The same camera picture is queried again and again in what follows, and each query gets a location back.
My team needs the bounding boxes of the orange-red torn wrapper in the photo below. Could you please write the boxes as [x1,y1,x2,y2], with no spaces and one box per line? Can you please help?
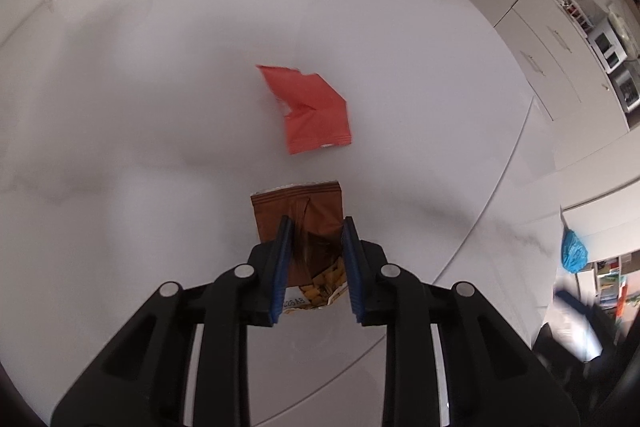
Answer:
[256,64,353,155]

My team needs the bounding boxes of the brown snack wrapper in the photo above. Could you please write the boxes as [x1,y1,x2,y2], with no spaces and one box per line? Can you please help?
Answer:
[250,180,350,315]

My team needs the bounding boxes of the shelf with small appliances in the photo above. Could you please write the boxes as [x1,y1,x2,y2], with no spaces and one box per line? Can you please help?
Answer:
[537,0,640,130]

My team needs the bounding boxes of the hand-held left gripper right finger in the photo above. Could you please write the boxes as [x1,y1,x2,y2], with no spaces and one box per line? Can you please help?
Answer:
[340,216,582,427]

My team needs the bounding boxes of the white drawer cabinet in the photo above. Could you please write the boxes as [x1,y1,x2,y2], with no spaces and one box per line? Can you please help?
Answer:
[452,0,633,170]

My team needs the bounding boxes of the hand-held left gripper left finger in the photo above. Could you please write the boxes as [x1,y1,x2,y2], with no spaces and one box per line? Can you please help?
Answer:
[50,215,294,427]

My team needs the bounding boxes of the blue plastic bag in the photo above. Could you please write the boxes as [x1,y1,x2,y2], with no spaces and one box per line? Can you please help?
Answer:
[559,213,590,275]

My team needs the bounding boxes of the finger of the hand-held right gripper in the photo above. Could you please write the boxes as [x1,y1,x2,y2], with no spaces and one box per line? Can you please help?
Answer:
[554,286,597,315]

